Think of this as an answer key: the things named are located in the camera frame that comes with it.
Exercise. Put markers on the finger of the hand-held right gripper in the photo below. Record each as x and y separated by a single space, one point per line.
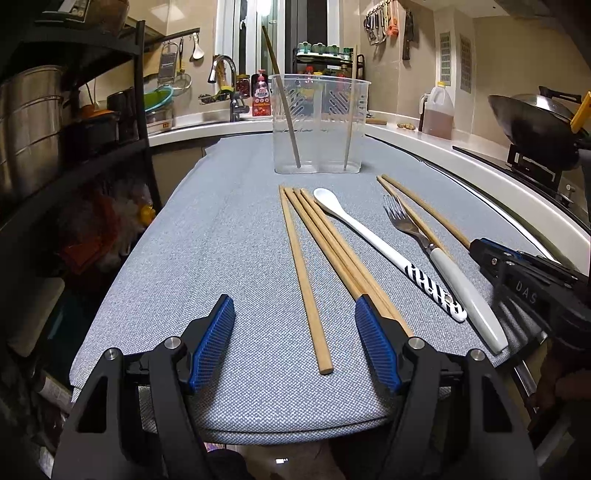
491 256

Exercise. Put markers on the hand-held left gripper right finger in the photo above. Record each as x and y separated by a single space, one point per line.
376 341

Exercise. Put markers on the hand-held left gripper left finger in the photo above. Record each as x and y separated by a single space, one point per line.
212 341

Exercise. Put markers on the wooden chopstick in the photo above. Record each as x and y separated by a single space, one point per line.
323 244
351 254
351 110
337 249
392 191
429 210
302 277

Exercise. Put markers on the clear plastic utensil holder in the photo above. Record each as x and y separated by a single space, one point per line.
318 138

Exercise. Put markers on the person's right hand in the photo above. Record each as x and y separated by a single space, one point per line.
551 387

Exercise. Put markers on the black stove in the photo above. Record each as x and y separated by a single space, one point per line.
531 170

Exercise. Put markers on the grey cloth mat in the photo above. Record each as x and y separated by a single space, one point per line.
231 240

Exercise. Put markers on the dark wok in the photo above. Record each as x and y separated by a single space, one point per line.
531 122

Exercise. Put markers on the plastic oil jug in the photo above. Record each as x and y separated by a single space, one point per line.
438 115

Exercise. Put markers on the ginger pieces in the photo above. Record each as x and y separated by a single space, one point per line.
405 125

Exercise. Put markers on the wooden cutting board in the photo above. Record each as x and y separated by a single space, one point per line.
376 121

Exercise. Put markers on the black shelf rack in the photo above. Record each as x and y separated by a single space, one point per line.
115 157

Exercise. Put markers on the hanging knife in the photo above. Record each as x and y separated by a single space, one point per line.
407 37

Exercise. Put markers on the chrome faucet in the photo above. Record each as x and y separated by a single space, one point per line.
235 104

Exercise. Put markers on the black pot orange lid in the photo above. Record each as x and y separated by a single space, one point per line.
94 129

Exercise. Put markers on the black canister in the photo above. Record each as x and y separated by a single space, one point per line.
122 115

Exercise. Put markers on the green colander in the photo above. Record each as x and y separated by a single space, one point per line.
159 99

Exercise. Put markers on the red label bottle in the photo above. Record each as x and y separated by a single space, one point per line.
261 94

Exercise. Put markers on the grey chopstick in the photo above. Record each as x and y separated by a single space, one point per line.
282 99

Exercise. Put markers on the black spice rack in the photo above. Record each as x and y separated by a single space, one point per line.
330 60

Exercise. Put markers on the hanging kitchen tools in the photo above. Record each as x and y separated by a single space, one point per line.
381 23

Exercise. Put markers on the large steel pot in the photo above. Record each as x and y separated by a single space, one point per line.
27 134

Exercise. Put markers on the metal grater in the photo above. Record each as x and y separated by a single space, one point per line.
167 62

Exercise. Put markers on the white hanging ladle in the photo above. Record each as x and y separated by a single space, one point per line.
197 50

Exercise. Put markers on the wide wall vent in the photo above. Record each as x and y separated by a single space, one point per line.
465 62

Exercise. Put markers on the narrow wall vent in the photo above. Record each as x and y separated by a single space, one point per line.
444 57

